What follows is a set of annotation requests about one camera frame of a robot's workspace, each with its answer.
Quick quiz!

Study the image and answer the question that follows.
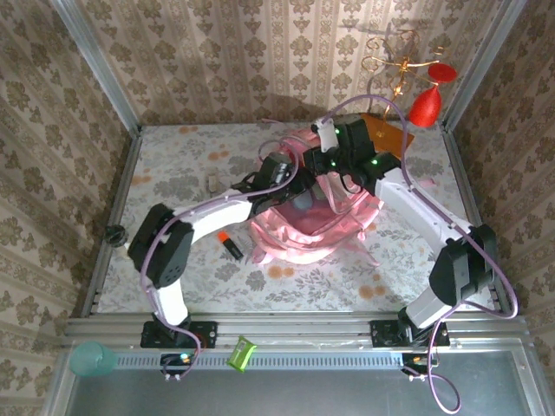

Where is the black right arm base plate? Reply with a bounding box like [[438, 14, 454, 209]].
[[369, 319, 451, 348]]

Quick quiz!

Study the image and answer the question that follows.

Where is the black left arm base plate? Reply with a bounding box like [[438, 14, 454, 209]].
[[140, 319, 219, 349]]

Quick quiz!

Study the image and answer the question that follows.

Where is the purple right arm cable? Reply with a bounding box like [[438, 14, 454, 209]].
[[318, 94, 519, 415]]

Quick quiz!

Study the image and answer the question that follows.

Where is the red wine glass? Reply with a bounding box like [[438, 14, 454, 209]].
[[408, 62, 458, 128]]

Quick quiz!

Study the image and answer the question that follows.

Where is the small bottle with black cap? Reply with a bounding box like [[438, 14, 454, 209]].
[[105, 223, 131, 257]]

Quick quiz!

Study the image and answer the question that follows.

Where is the teal plastic cup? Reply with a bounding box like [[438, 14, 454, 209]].
[[69, 340, 119, 378]]

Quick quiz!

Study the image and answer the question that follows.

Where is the orange and black highlighter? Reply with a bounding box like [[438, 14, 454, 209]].
[[217, 231, 245, 261]]

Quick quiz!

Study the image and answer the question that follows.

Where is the green packet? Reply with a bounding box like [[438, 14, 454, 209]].
[[225, 335, 258, 374]]

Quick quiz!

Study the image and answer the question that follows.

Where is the gold wire rack wooden base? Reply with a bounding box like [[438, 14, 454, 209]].
[[361, 29, 447, 162]]

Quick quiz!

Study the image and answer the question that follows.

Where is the grey slotted cable duct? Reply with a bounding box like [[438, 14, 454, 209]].
[[113, 350, 404, 370]]

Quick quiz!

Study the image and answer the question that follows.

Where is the aluminium corner post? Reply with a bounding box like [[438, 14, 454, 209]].
[[49, 0, 144, 135], [441, 0, 528, 131]]

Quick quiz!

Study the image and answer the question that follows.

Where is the pink backpack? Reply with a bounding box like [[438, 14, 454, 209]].
[[247, 114, 438, 268]]

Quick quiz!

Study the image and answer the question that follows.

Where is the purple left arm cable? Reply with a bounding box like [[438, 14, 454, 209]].
[[138, 137, 300, 382]]

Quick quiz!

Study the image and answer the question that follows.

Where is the aluminium front frame rail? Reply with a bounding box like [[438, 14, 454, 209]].
[[63, 312, 531, 348]]

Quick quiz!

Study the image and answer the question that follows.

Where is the aluminium side rail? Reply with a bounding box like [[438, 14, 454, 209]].
[[81, 127, 144, 317], [440, 125, 513, 315]]

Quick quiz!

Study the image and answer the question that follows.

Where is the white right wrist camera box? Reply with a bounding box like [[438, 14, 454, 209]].
[[310, 121, 339, 153]]

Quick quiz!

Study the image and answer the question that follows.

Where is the black electronics board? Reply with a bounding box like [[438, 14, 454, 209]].
[[401, 352, 437, 377], [160, 352, 195, 377]]

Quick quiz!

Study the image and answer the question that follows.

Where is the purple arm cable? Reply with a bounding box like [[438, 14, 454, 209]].
[[138, 137, 300, 382], [318, 94, 519, 415]]

